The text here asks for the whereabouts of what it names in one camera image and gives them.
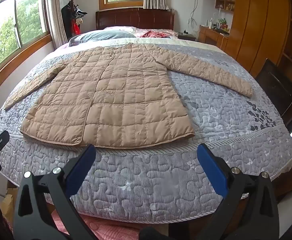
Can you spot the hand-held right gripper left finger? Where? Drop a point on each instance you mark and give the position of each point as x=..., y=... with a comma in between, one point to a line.
x=82, y=166

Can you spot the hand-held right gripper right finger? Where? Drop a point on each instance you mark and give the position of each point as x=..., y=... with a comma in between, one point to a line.
x=212, y=167

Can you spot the tan quilted jacket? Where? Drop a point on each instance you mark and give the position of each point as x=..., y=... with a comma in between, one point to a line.
x=111, y=92

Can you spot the coat rack with clothes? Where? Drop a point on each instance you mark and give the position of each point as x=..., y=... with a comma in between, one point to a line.
x=67, y=22

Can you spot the cardboard box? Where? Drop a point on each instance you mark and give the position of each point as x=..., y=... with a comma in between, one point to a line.
x=8, y=202

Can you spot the grey patterned quilt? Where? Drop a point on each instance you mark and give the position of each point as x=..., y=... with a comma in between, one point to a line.
x=161, y=180

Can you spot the pink checked mattress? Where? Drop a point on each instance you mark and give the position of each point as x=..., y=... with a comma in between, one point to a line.
x=111, y=230

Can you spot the dark chair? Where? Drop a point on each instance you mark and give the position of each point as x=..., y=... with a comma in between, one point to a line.
x=273, y=85

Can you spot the large wooden-framed window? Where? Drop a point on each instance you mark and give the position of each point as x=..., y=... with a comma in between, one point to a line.
x=28, y=17

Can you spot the wooden desk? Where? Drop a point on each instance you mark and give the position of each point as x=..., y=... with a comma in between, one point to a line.
x=211, y=37

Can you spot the grey pillow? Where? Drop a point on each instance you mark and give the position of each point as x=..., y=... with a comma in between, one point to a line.
x=98, y=36

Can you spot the dark nightstand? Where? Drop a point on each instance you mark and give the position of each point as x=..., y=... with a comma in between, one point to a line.
x=186, y=37

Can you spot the white curtain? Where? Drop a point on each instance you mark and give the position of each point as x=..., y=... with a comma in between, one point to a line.
x=57, y=17

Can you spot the pink floral bedsheet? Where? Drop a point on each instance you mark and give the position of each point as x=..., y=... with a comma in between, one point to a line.
x=118, y=28

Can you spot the wooden wardrobe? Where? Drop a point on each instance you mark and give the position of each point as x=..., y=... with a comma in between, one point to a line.
x=256, y=30

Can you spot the red checked cloth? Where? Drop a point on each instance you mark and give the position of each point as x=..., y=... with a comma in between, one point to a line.
x=154, y=34

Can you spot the dark wooden headboard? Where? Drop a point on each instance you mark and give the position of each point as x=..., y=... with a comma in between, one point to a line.
x=136, y=18

